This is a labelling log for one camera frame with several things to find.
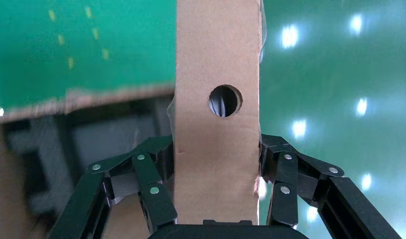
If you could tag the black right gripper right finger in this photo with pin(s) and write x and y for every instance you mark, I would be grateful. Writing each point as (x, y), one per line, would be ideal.
(341, 204)

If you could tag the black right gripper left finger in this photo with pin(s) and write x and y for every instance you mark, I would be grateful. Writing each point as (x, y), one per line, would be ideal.
(90, 198)

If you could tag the small cardboard box with hole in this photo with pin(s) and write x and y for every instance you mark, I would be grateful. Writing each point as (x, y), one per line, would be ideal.
(219, 165)

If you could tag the large open cardboard carton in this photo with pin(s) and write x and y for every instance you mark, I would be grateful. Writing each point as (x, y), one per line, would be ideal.
(1, 181)

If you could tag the grey blue block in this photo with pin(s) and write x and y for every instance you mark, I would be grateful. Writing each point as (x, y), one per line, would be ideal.
(103, 151)

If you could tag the green tablecloth with clips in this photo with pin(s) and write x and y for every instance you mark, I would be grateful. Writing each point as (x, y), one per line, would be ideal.
(74, 39)

